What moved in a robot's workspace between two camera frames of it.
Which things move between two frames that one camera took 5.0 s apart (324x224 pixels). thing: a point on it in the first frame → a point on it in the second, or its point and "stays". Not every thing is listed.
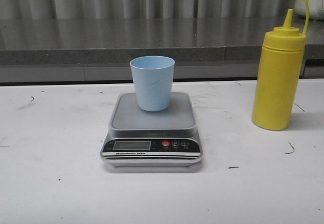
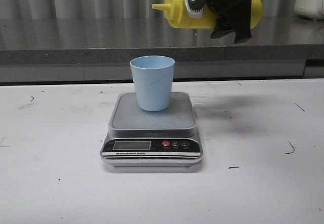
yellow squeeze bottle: x=282 y=62 → x=176 y=15
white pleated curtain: x=139 y=0 stays
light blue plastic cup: x=153 y=78 stays
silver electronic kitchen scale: x=137 y=137 stays
